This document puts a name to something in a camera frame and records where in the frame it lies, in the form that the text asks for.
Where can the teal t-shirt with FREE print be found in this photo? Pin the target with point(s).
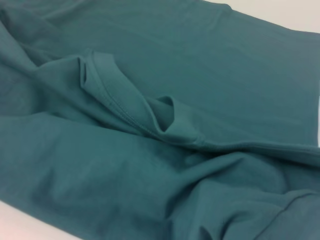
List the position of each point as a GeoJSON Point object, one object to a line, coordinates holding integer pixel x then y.
{"type": "Point", "coordinates": [150, 125]}

